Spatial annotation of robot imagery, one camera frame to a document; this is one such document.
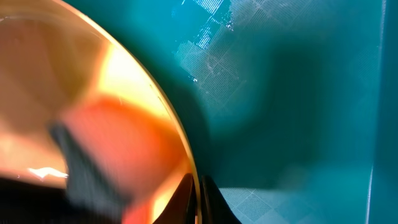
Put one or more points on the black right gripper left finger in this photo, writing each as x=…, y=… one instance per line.
x=181, y=208

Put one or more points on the green orange sponge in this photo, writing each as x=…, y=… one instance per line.
x=123, y=162

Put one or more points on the yellow plate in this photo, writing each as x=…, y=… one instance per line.
x=55, y=59

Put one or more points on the teal plastic tray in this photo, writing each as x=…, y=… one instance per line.
x=290, y=106

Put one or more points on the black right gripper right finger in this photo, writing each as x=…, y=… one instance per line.
x=214, y=208

